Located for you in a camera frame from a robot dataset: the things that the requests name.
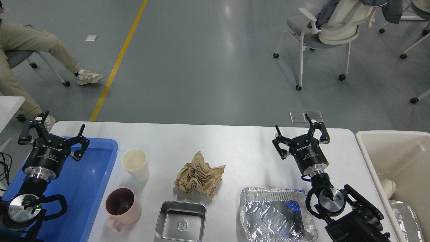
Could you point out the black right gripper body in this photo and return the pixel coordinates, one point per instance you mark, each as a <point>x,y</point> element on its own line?
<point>308,154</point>

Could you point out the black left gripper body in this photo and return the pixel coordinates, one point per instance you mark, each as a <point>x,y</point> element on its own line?
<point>47,158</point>

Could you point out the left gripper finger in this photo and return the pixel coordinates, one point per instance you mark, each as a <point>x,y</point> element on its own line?
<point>35,129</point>
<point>79,139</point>

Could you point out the pink mug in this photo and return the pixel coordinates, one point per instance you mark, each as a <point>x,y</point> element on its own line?
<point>123,207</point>

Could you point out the square steel tray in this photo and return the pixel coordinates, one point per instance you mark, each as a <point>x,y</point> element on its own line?
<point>181,221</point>

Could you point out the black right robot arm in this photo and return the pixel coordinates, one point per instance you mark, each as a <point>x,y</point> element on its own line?
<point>349,216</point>

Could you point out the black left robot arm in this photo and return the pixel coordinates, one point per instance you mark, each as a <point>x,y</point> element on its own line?
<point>30,207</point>

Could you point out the floor outlet plates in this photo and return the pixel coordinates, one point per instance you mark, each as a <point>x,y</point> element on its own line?
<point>300,116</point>

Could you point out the white side table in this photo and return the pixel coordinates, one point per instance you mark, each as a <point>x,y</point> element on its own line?
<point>9,105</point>

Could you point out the blue plastic tray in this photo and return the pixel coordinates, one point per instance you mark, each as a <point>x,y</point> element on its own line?
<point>83,184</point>

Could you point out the cream paper cup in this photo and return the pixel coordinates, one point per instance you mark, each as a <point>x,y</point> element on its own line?
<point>134,161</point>

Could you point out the aluminium foil tray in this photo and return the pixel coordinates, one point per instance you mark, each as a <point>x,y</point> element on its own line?
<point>276,215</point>

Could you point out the white cup in bin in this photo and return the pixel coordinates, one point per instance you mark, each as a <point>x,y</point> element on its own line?
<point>389,187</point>

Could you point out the beige plastic bin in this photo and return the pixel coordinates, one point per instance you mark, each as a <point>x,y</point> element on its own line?
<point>404,158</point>

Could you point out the crumpled brown paper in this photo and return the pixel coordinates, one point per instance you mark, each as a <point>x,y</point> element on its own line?
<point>199,176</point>

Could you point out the person in black sweater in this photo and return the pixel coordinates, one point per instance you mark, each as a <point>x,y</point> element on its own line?
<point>20,37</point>

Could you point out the foil tray in bin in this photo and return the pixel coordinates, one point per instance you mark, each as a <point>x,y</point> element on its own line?
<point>407,220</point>

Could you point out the white office chair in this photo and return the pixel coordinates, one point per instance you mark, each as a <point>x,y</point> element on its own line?
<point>341,28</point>

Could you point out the grey jacket on chair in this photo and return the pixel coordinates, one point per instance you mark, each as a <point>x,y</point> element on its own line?
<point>391,9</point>

